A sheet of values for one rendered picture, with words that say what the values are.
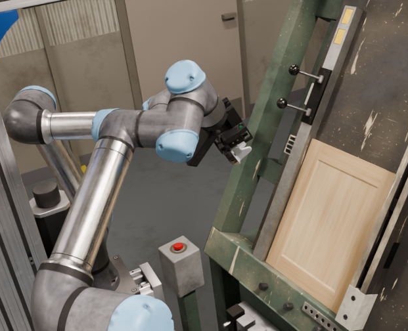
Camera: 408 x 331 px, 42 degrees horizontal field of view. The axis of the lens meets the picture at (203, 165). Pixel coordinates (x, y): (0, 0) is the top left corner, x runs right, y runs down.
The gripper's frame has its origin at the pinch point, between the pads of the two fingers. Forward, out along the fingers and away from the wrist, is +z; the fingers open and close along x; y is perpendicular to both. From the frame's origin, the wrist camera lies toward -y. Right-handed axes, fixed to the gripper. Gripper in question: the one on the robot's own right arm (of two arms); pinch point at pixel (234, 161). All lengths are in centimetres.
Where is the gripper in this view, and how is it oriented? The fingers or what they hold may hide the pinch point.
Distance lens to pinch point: 131.6
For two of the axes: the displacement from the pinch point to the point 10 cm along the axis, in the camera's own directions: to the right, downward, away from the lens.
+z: 4.0, 4.6, 8.0
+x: -3.8, -7.1, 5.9
